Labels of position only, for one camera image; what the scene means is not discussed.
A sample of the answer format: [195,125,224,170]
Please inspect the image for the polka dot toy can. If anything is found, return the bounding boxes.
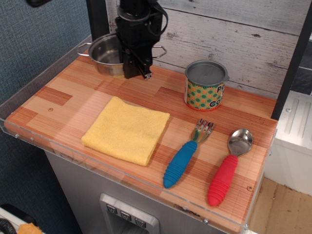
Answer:
[184,60,229,111]

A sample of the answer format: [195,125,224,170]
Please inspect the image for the white toy cabinet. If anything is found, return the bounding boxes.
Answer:
[264,91,312,195]

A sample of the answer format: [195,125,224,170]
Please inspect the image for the small stainless steel pot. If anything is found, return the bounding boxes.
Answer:
[77,33,167,80]

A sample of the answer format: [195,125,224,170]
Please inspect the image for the blue handled metal fork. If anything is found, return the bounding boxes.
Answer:
[163,119,215,189]

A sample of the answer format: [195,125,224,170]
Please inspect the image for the grey toy fridge cabinet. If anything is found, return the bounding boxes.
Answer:
[46,152,222,234]

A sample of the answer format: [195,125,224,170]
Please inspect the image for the silver dispenser button panel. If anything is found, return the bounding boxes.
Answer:
[99,193,160,234]

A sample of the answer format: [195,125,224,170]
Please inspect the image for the clear acrylic table guard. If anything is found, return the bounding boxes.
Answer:
[0,35,278,234]

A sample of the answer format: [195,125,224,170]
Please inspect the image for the black right frame post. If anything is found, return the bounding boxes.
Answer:
[271,2,312,120]

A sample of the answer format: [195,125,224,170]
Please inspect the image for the yellow folded cloth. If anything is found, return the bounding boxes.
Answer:
[81,97,170,166]

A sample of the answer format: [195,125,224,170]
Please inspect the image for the black vertical frame post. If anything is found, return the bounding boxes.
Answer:
[86,0,110,41]

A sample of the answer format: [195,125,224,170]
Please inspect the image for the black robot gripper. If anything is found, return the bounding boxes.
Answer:
[115,0,163,78]

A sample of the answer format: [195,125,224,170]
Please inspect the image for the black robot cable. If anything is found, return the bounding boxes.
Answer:
[147,1,169,36]

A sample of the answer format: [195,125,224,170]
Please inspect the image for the red handled metal spoon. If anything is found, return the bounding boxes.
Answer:
[207,129,253,207]

